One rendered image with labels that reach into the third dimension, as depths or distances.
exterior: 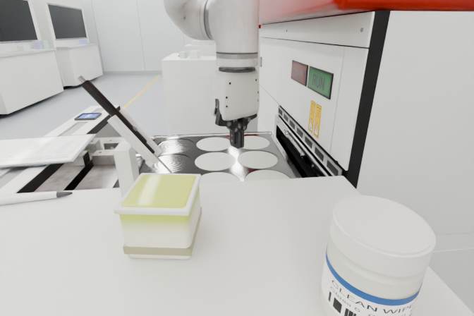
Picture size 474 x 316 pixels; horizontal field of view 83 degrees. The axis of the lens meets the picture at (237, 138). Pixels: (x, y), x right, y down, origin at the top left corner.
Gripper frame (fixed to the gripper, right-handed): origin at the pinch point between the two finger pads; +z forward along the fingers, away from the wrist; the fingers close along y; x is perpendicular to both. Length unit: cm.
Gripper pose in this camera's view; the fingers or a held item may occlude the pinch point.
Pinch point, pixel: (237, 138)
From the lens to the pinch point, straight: 60.3
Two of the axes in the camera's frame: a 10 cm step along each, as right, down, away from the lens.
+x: 6.1, 2.9, -7.4
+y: -7.9, 2.3, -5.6
